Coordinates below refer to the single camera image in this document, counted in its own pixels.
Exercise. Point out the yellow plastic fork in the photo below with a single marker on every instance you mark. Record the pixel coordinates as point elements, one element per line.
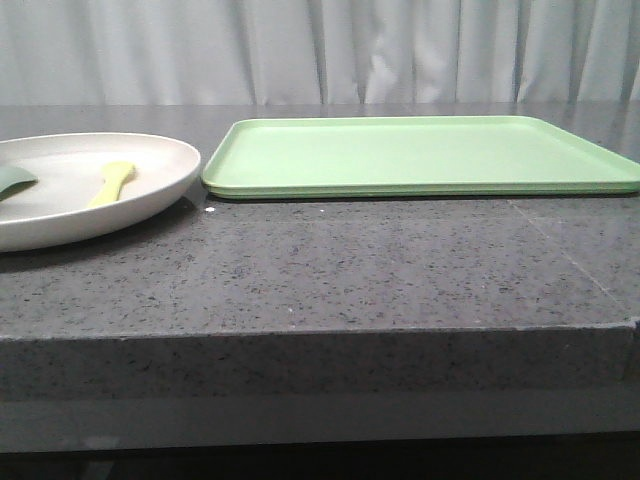
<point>115,175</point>

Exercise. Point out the white pleated curtain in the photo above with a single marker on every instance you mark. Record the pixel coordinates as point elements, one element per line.
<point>317,52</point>

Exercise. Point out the light green plastic tray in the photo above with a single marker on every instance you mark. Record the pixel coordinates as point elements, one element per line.
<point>411,156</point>

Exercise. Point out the cream round plate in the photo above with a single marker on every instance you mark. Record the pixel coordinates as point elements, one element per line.
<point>56,211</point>

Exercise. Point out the teal green plastic utensil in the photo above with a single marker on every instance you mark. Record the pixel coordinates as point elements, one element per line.
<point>14,179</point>

